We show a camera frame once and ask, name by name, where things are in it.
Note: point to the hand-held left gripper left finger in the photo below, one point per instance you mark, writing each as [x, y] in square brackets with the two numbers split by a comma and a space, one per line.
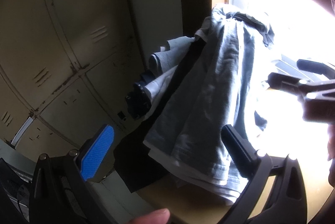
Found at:
[98, 152]

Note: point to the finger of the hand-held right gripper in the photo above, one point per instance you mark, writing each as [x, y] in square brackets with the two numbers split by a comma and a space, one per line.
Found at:
[314, 65]
[314, 98]

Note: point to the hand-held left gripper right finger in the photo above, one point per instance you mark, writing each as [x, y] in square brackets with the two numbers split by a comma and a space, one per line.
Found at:
[236, 153]

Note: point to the blue-grey pants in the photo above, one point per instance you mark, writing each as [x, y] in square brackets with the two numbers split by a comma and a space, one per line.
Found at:
[209, 82]

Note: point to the person's right hand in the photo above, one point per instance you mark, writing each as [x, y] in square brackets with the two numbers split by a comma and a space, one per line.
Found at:
[331, 150]

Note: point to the person's left hand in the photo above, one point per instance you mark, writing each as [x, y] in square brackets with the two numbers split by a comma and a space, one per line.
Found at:
[148, 216]

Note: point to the light grey shirt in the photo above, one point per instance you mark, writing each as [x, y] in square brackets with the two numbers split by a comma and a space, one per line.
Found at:
[209, 183]

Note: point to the black garment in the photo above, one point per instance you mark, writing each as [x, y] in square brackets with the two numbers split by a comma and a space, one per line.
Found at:
[146, 150]

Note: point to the navy garment with dotted band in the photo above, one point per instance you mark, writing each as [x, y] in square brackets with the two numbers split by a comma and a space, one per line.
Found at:
[140, 98]

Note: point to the dark grey cloth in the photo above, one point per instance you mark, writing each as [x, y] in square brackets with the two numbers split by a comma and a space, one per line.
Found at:
[252, 21]

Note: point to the white t-shirt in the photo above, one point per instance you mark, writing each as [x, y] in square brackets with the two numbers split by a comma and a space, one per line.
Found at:
[162, 88]

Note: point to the beige metal locker cabinet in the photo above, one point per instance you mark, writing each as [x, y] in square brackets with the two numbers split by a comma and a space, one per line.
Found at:
[60, 43]

